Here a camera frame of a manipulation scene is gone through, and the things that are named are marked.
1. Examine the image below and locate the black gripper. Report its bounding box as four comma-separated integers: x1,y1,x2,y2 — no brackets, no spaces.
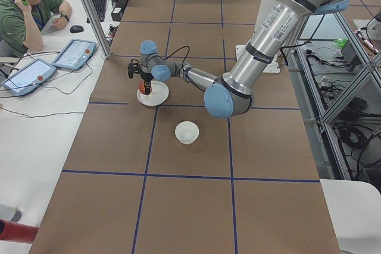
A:
140,71,152,95

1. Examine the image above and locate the red yellow apple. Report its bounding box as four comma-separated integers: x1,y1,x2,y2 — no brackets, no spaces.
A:
139,82,152,95

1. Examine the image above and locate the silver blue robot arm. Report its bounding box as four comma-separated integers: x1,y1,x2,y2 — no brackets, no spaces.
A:
136,0,349,118

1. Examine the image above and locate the white plate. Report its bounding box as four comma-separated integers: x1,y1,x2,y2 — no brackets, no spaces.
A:
136,80,169,106

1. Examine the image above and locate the white bowl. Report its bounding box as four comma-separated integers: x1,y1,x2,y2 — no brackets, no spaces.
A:
174,121,199,145

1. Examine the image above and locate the black box on table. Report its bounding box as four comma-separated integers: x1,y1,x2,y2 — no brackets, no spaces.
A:
111,7,123,22

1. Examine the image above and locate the blue teach pendant far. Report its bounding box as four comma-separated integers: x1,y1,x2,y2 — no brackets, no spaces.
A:
51,39,97,71

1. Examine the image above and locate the blue teach pendant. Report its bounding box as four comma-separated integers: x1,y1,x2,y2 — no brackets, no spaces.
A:
51,39,97,71
1,58,57,96

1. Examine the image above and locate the black computer mouse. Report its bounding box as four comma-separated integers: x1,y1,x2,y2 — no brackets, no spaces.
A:
70,25,84,33

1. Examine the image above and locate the black keyboard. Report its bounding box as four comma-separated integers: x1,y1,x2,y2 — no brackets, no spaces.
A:
92,0,107,22

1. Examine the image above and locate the brown paper table cover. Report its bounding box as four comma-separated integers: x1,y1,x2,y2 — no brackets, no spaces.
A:
30,0,339,253

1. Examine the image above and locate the blue teach pendant near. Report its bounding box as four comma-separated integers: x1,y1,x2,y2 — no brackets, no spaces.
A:
1,58,57,96

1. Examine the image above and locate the person in green shirt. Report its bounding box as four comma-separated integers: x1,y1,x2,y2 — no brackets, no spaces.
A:
1,0,72,58

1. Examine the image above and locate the red cylinder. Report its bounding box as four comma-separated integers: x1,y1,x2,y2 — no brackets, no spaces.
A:
1,219,39,244

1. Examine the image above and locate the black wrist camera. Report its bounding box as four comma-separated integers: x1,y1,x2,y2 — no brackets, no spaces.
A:
127,59,140,79

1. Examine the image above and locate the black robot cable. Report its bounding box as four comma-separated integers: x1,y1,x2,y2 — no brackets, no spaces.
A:
160,45,191,72

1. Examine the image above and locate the aluminium frame post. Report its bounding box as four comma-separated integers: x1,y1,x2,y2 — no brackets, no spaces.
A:
80,0,111,59

